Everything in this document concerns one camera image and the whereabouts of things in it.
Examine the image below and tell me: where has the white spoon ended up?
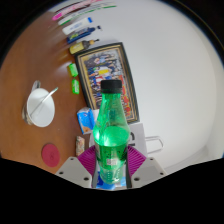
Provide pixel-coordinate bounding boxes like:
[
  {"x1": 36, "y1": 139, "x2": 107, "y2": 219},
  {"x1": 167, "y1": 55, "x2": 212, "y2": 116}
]
[{"x1": 29, "y1": 87, "x2": 59, "y2": 118}]

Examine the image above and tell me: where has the patterned snack packet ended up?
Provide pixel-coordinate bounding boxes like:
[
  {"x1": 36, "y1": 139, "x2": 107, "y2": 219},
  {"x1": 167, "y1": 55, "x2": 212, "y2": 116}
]
[{"x1": 75, "y1": 135, "x2": 86, "y2": 157}]

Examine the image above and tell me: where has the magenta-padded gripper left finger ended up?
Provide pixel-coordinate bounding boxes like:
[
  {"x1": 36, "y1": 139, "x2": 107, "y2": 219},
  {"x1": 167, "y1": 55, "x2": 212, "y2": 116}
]
[{"x1": 54, "y1": 145, "x2": 100, "y2": 189}]

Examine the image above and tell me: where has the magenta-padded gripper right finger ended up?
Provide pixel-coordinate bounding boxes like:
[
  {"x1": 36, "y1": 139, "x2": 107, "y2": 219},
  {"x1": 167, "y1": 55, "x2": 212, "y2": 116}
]
[{"x1": 125, "y1": 145, "x2": 168, "y2": 189}]

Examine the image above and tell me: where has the blue tissue pack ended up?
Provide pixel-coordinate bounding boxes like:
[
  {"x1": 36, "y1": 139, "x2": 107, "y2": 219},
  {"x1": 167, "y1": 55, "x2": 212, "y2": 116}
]
[{"x1": 76, "y1": 107, "x2": 99, "y2": 135}]

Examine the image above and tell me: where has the framed group photo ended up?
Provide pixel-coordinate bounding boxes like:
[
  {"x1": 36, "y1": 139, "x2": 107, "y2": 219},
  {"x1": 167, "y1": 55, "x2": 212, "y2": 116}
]
[{"x1": 73, "y1": 42, "x2": 140, "y2": 125}]

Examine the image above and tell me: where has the green plastic drink bottle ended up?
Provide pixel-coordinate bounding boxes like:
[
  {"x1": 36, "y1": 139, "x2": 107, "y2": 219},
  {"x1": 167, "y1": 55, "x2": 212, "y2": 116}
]
[{"x1": 92, "y1": 79, "x2": 131, "y2": 185}]

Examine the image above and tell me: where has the small green box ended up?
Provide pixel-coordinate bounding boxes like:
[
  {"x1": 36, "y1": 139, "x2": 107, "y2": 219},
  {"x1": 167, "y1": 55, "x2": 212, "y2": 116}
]
[
  {"x1": 71, "y1": 78, "x2": 81, "y2": 95},
  {"x1": 68, "y1": 62, "x2": 79, "y2": 78}
]

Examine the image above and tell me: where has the dark blue pump bottle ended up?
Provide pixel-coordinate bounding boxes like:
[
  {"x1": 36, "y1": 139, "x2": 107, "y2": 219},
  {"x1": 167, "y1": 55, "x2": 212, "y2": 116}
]
[{"x1": 66, "y1": 25, "x2": 103, "y2": 45}]

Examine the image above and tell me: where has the camouflage-patterned mug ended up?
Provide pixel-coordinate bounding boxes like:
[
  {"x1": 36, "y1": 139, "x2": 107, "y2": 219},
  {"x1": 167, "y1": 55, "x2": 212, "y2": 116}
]
[{"x1": 21, "y1": 79, "x2": 56, "y2": 128}]

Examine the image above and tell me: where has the white shampoo bottle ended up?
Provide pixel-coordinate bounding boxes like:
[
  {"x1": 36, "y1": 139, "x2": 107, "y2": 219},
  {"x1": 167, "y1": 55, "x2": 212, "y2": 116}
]
[{"x1": 62, "y1": 16, "x2": 93, "y2": 36}]

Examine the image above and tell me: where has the amber bottle with black cap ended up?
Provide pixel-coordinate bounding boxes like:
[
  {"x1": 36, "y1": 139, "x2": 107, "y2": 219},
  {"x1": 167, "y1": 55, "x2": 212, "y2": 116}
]
[{"x1": 68, "y1": 38, "x2": 100, "y2": 55}]

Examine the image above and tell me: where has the flat round red coaster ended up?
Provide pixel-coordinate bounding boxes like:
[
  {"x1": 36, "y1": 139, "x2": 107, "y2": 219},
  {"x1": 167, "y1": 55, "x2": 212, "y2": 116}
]
[{"x1": 41, "y1": 143, "x2": 61, "y2": 168}]

